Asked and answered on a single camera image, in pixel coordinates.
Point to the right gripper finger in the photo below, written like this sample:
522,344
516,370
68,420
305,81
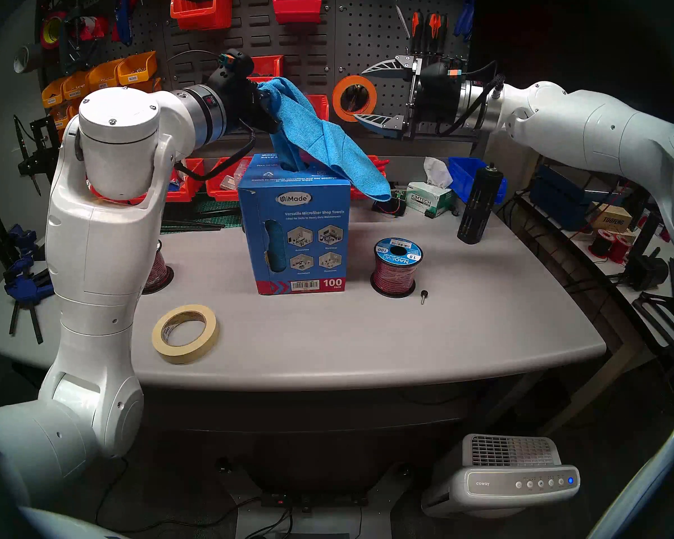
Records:
385,125
393,67

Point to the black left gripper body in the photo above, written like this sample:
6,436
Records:
247,111

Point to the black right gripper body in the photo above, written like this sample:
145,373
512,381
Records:
438,111

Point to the blue microfiber towel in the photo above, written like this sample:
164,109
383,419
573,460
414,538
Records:
326,145

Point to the blue shop towel box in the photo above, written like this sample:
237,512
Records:
297,234

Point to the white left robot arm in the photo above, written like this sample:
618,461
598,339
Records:
101,234

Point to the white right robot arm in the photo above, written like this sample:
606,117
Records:
595,128

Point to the red bin with red tools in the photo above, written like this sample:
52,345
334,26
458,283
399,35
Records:
379,163

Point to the orange black screwdriver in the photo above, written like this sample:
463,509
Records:
417,32
433,32

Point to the orange tape roll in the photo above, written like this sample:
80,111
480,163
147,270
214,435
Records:
336,99

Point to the blue plastic bin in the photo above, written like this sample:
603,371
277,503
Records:
460,173

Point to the red bin with plastic bag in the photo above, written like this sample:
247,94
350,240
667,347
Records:
320,105

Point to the dark grey pegboard panel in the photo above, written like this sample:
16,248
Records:
314,44

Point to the black circuit board device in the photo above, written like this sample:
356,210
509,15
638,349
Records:
390,209

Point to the Kimtech tissue box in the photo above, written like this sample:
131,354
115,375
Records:
427,201

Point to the black cylindrical bottle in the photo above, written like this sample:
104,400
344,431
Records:
477,206

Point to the green cutting mat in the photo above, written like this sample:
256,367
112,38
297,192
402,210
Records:
213,209

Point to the dark red plastic bin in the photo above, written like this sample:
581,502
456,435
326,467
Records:
297,13

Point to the yellow bin labelled M3X6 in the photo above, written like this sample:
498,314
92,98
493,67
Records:
137,72

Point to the yellow parts bin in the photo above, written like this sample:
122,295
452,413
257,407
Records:
77,88
105,80
53,97
60,119

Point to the blue equipment case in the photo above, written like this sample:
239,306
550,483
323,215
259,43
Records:
556,201

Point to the blue hand tool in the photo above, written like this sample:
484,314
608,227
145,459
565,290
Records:
124,21

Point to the black monitor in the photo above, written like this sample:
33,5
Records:
567,27

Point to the small cardboard box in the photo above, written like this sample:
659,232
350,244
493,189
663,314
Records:
609,220

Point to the red yellow tape roll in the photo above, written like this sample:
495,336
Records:
48,38

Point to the black metal stand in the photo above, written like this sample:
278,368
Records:
39,156

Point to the beige masking tape roll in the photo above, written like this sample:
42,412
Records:
184,355

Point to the blue clamp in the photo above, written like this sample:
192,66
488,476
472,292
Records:
23,237
25,288

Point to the black power adapter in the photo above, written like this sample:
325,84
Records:
646,271

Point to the white air purifier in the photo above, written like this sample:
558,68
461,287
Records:
511,482

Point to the black power strip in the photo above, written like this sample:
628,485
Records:
314,499

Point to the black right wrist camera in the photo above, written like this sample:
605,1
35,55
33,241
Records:
441,77

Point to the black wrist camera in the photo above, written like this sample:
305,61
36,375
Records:
441,77
236,69

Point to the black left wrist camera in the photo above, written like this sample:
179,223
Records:
236,69

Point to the grey duct tape roll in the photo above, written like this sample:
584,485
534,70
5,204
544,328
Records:
31,58

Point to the black triangular frame stand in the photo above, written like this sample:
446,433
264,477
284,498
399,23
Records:
643,303

